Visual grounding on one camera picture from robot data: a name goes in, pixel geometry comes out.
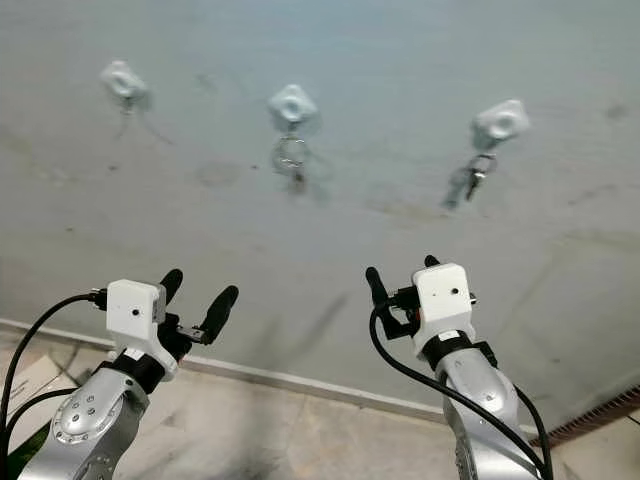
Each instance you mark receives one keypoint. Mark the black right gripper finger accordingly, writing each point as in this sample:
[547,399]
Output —
[377,287]
[431,261]

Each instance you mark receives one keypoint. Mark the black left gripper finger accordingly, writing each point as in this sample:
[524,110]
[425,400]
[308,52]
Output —
[222,308]
[171,284]

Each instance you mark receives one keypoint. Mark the white and green carton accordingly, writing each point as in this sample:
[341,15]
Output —
[28,385]

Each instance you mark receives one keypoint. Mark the brown floor drain grate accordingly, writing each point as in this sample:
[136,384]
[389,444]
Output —
[595,412]

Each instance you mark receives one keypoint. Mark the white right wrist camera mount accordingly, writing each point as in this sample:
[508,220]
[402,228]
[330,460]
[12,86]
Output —
[443,295]

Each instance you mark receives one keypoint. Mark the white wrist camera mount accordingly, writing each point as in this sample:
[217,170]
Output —
[132,310]
[443,295]

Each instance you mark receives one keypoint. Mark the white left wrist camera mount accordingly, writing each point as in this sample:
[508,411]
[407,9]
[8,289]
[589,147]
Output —
[132,310]

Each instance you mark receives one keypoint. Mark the white wall hook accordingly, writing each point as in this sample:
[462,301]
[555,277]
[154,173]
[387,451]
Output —
[292,104]
[501,121]
[123,79]

